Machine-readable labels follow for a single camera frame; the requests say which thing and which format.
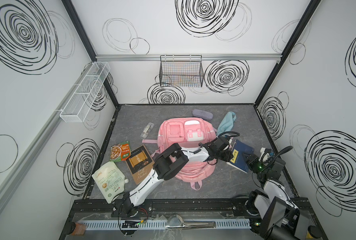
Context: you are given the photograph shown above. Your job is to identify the navy blue notebook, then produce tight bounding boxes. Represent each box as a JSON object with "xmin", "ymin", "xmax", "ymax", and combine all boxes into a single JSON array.
[{"xmin": 227, "ymin": 140, "xmax": 254, "ymax": 173}]

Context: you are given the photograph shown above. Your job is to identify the pink student backpack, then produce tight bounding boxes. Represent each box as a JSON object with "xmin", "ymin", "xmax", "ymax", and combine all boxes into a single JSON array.
[{"xmin": 142, "ymin": 117, "xmax": 217, "ymax": 191}]

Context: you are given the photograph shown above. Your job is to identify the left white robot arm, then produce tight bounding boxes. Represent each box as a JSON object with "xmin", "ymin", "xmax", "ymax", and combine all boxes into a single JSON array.
[{"xmin": 119, "ymin": 135, "xmax": 232, "ymax": 217}]

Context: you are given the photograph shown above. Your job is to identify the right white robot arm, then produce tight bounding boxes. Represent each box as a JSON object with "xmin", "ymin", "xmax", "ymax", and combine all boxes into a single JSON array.
[{"xmin": 243, "ymin": 146, "xmax": 309, "ymax": 240}]

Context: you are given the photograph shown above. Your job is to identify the light blue pouch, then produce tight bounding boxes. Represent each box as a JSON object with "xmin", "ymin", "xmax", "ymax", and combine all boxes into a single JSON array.
[{"xmin": 217, "ymin": 112, "xmax": 237, "ymax": 136}]

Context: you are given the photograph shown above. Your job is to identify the purple glasses case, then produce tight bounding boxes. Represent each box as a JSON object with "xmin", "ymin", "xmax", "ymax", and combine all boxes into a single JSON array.
[{"xmin": 192, "ymin": 109, "xmax": 214, "ymax": 120}]

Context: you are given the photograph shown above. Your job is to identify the clear plastic pencil case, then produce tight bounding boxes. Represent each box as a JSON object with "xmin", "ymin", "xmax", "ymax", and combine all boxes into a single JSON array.
[{"xmin": 141, "ymin": 123, "xmax": 154, "ymax": 139}]

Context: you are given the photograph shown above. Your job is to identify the green snack packet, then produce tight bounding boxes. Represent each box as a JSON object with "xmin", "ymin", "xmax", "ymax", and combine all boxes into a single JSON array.
[{"xmin": 110, "ymin": 141, "xmax": 131, "ymax": 162}]

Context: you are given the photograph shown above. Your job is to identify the white food pouch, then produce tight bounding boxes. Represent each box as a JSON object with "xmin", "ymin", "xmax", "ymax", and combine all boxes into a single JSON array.
[{"xmin": 92, "ymin": 162, "xmax": 129, "ymax": 204}]

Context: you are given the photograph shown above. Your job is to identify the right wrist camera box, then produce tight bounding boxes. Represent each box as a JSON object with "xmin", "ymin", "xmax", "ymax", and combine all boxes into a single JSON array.
[{"xmin": 260, "ymin": 148, "xmax": 274, "ymax": 162}]

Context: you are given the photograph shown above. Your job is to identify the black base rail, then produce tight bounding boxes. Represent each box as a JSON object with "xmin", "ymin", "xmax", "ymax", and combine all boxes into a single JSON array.
[{"xmin": 69, "ymin": 196, "xmax": 260, "ymax": 219}]

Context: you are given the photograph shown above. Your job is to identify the white slotted cable duct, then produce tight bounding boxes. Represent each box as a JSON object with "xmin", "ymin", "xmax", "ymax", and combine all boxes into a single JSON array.
[{"xmin": 78, "ymin": 219, "xmax": 251, "ymax": 231}]

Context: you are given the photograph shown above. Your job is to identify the black wire basket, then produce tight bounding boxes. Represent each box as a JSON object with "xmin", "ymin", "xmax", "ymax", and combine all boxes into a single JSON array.
[{"xmin": 159, "ymin": 60, "xmax": 205, "ymax": 88}]

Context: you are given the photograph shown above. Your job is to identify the aluminium wall rail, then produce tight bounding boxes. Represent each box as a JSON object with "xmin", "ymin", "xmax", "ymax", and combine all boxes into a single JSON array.
[{"xmin": 96, "ymin": 54, "xmax": 282, "ymax": 62}]

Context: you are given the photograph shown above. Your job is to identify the white wire shelf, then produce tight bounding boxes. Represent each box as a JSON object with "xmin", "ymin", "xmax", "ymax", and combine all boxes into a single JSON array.
[{"xmin": 60, "ymin": 62, "xmax": 111, "ymax": 123}]

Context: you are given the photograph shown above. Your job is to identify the black corner frame post right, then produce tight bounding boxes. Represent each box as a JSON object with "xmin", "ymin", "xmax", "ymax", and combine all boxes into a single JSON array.
[{"xmin": 254, "ymin": 0, "xmax": 322, "ymax": 107}]

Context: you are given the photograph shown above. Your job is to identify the black corner frame post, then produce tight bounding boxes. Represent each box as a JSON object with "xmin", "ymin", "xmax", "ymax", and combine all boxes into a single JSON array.
[
  {"xmin": 61, "ymin": 0, "xmax": 121, "ymax": 110},
  {"xmin": 254, "ymin": 0, "xmax": 322, "ymax": 107}
]

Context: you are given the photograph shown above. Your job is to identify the black corner frame post left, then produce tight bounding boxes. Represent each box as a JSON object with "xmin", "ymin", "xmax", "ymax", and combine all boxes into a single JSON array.
[{"xmin": 61, "ymin": 0, "xmax": 121, "ymax": 110}]

